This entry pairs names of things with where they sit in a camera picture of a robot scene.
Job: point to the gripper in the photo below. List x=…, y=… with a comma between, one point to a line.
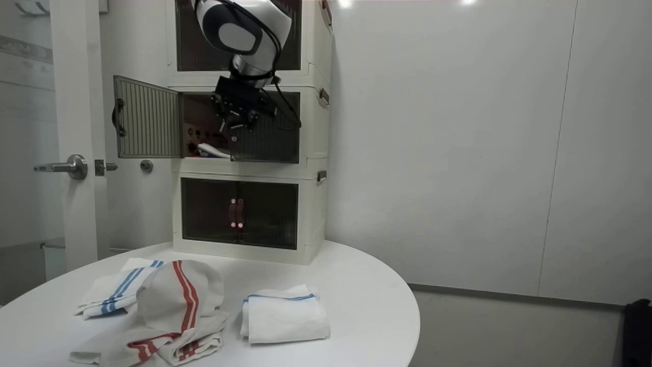
x=239, y=97

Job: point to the wall coat hooks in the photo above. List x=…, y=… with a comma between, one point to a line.
x=33, y=6

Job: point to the white cloth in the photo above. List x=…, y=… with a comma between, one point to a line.
x=213, y=151

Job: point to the white room door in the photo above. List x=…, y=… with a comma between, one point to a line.
x=79, y=76

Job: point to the folded white towel blue edge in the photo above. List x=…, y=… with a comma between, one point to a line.
x=285, y=316

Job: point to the white stacked cabinet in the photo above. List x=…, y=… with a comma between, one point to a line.
x=316, y=142

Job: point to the black object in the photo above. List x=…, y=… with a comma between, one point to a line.
x=639, y=336

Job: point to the red striped white towel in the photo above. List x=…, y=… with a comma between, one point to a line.
x=173, y=300

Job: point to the round silver wall doorstop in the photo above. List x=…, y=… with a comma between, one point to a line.
x=146, y=165

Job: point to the open ribbed cabinet door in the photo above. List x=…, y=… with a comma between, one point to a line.
x=147, y=120

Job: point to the blue striped white towel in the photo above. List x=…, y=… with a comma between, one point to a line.
x=114, y=290

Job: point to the dark ribbed cabinet door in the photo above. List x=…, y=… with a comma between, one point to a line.
x=277, y=137
x=191, y=41
x=293, y=46
x=206, y=209
x=270, y=214

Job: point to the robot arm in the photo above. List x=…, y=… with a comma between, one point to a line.
x=254, y=20

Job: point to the silver door latch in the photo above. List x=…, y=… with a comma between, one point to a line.
x=102, y=167

